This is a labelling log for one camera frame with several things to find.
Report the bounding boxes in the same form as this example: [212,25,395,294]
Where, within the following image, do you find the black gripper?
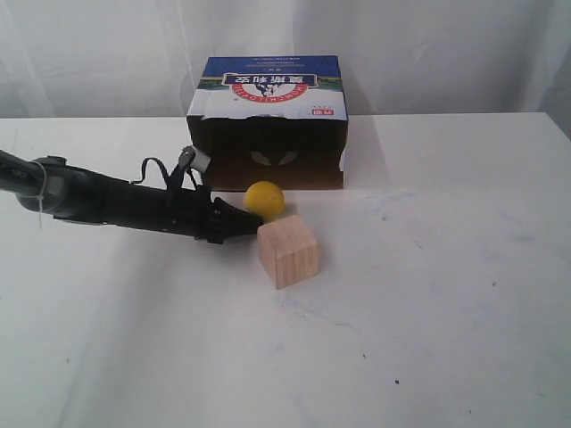
[53,168,264,243]

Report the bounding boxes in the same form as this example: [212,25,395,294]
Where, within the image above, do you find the yellow ball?
[244,181,286,222]

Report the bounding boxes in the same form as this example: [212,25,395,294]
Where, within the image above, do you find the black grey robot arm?
[1,145,264,244]

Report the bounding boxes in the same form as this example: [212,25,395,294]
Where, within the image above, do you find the light wooden cube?
[257,215,319,289]

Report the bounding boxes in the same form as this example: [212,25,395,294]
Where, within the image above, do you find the blue white cardboard box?
[186,55,349,192]

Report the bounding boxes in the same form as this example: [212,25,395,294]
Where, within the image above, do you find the white backdrop curtain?
[1,1,570,118]

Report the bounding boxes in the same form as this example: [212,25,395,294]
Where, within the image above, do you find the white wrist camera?
[178,145,211,174]

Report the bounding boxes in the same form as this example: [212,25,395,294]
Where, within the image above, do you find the black camera cable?
[129,155,200,193]

